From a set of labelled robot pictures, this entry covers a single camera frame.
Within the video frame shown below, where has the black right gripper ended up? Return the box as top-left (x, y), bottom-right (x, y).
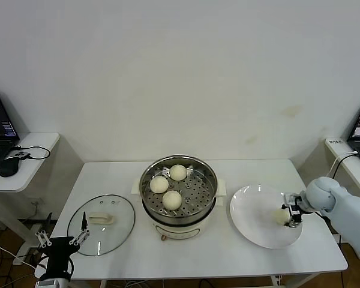
top-left (281, 191), bottom-right (311, 229)

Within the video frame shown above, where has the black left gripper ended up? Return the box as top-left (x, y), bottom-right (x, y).
top-left (35, 211), bottom-right (91, 278)

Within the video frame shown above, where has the white steamed baozi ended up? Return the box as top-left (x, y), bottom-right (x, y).
top-left (162, 190), bottom-right (182, 211)
top-left (169, 164), bottom-right (187, 181)
top-left (149, 176), bottom-right (170, 194)
top-left (272, 209), bottom-right (290, 226)

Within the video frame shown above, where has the round glass pot lid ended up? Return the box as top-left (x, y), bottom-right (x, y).
top-left (67, 194), bottom-right (137, 257)

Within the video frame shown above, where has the perforated steel steamer basket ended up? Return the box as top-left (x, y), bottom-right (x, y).
top-left (131, 154), bottom-right (228, 221)

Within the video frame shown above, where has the round white plate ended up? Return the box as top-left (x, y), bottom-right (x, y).
top-left (229, 183), bottom-right (304, 249)

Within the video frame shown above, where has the white side desk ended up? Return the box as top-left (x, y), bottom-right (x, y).
top-left (324, 138), bottom-right (360, 260)
top-left (0, 131), bottom-right (61, 266)

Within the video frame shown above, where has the black computer mouse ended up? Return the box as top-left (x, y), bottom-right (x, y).
top-left (0, 157), bottom-right (21, 178)

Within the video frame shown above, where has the cream electric cooking pot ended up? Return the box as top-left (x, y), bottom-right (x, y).
top-left (142, 191), bottom-right (220, 242)

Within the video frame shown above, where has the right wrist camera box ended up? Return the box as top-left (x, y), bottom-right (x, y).
top-left (287, 204), bottom-right (301, 222)

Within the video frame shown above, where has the thin white cable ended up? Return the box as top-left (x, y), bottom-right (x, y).
top-left (326, 151), bottom-right (359, 180)

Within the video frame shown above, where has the black looped hub cable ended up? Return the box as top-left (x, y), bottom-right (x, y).
top-left (14, 145), bottom-right (52, 160)

